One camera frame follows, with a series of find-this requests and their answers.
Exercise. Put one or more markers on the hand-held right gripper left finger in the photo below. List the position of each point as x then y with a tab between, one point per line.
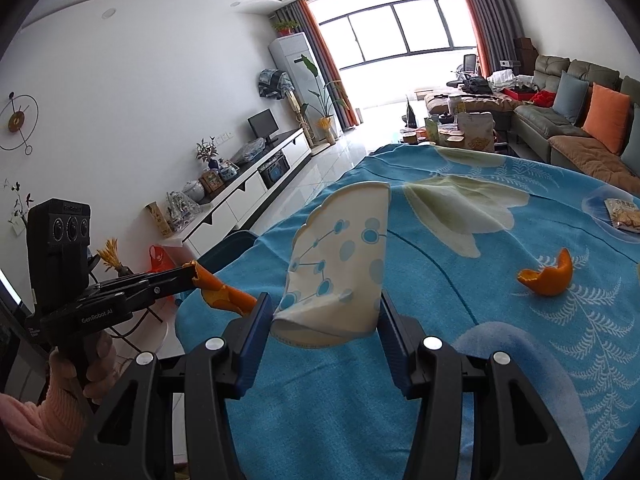
250	340

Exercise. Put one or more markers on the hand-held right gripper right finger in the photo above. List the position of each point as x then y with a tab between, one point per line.
395	350

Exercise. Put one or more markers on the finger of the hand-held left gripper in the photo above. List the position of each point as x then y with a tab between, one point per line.
160	295
150	279

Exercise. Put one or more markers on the orange peel strip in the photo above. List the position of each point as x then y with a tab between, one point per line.
225	297

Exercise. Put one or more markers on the teal plastic bin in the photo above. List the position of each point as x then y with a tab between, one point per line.
230	250

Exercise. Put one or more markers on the crushed blue-dotted paper cup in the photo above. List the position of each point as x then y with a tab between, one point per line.
340	260

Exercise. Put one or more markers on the person's left forearm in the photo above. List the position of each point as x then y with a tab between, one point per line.
40	425

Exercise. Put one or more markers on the person's left hand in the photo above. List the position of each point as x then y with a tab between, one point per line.
102	370

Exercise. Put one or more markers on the orange plastic bag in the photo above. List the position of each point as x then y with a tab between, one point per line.
160	262

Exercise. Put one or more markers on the black metal plant stand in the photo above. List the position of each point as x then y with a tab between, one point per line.
140	325

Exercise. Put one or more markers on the black vase with golden wheat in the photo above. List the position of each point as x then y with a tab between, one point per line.
111	255

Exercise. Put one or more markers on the blue floral blanket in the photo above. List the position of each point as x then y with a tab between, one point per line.
450	360

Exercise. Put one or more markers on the yellow printed box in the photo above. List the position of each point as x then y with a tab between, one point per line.
158	219

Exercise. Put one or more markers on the clear glass model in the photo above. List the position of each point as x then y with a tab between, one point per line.
181	212

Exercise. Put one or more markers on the white porcelain jar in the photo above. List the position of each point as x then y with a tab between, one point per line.
193	192

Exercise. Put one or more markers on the white TV cabinet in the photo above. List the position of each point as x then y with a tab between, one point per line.
240	205

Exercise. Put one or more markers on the dark vase with branches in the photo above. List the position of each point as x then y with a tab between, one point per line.
212	162

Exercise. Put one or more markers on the blue white porcelain teapot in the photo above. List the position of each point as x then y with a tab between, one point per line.
229	171

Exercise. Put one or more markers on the clear plastic bag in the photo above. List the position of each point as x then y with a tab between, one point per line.
250	150

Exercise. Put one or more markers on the curved orange peel piece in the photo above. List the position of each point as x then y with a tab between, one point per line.
555	282

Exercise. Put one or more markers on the black monitor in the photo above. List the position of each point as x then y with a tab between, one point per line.
262	122

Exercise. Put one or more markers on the coffee table with jars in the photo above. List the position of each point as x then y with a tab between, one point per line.
430	132

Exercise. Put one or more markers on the tall leafy plant yellow pot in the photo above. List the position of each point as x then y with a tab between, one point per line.
325	125

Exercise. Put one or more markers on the cloth-covered standing fan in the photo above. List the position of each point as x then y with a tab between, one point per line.
272	82

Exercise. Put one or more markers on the brown paper snack bag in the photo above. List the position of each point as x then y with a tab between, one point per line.
476	132

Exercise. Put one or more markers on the yellow snack packet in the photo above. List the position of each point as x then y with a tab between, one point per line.
625	215

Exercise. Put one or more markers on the olive brown sofa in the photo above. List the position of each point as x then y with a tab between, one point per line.
540	125

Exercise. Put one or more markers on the white standing air conditioner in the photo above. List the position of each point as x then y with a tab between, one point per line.
295	50

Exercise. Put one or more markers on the grey orange curtain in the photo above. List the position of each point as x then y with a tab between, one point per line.
487	20
325	60

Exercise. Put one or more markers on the small potted plant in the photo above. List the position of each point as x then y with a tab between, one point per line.
285	27

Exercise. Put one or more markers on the black office chair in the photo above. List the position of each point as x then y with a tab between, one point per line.
465	67

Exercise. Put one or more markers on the red cloth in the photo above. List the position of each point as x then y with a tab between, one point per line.
542	97

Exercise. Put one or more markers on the white cloth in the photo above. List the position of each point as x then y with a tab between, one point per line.
507	80

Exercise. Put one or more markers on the blue grey cushion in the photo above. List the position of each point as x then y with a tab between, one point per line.
634	140
570	97

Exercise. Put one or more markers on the orange cushion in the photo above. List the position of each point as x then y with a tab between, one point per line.
607	120

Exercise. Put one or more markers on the large window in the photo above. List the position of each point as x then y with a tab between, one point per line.
400	30

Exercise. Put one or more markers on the wooden picture frame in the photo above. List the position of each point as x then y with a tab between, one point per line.
211	181

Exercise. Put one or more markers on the white wall switches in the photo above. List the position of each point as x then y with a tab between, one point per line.
221	136

